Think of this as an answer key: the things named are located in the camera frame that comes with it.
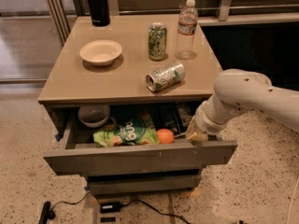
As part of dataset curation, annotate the grey bottom drawer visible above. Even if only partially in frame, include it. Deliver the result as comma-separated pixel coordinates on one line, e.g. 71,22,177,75
88,169,201,195

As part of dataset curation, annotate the black insulated water bottle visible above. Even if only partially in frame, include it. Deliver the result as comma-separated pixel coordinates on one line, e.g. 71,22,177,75
88,0,110,27

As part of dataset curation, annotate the upright green soda can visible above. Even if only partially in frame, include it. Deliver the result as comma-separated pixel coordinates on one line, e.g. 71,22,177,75
148,22,167,61

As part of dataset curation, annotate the lying green soda can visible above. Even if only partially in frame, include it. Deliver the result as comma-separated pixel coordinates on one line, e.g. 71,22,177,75
146,61,186,92

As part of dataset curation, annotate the black snack packet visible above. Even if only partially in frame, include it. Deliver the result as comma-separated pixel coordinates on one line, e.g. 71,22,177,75
158,102,192,135

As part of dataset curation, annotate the black power adapter brick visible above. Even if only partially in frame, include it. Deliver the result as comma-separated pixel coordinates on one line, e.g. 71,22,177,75
100,202,121,214

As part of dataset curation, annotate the grey drawer cabinet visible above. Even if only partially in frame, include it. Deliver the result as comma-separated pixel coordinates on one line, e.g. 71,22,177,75
37,13,235,198

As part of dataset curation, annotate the green chip bag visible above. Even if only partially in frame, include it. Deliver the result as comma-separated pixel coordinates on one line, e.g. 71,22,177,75
93,113,160,147

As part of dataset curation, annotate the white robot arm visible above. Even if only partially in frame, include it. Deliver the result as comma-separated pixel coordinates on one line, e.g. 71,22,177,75
185,69,299,142

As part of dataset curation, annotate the black power cable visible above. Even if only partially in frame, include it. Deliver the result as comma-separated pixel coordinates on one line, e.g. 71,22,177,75
50,191,192,224

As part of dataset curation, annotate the metal window frame rail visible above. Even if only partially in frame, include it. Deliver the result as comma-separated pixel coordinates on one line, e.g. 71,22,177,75
40,0,299,45

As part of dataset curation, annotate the orange fruit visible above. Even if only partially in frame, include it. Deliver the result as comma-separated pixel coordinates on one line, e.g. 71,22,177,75
157,129,175,144

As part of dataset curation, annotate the black plug on floor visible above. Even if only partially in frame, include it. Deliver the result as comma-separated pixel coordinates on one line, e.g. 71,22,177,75
38,201,56,224

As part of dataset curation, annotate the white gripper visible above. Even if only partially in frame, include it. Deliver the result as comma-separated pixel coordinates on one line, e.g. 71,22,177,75
185,102,227,142

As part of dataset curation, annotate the clear plastic water bottle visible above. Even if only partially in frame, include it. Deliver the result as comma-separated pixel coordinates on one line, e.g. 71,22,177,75
175,0,198,60

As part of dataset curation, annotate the white cable at right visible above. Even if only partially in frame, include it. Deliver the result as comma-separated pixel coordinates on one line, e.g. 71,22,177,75
285,175,299,224

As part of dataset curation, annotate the grey bowl in drawer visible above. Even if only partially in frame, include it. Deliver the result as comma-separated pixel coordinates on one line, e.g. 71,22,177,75
78,105,110,128

